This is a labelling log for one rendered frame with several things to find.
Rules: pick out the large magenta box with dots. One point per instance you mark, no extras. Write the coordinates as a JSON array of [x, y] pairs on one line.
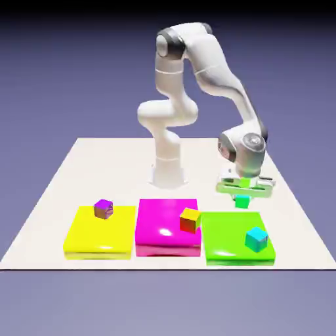
[[164, 225]]

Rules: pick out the small cyan cube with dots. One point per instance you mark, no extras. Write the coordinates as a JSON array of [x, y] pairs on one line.
[[256, 239]]

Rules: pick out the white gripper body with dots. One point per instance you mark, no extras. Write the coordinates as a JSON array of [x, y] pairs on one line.
[[258, 192]]

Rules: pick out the small green cube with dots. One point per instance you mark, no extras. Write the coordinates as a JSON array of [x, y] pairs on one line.
[[242, 201]]

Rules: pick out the small yellow cube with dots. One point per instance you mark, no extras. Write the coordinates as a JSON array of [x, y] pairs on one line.
[[190, 220]]

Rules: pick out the small purple cube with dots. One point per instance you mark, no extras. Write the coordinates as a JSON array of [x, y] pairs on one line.
[[103, 209]]

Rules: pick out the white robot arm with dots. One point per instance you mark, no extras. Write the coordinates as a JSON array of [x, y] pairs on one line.
[[168, 78]]

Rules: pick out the large green box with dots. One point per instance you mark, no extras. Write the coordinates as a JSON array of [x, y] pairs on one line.
[[231, 236]]

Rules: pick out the large yellow box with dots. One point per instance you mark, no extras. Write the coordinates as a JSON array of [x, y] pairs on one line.
[[98, 233]]

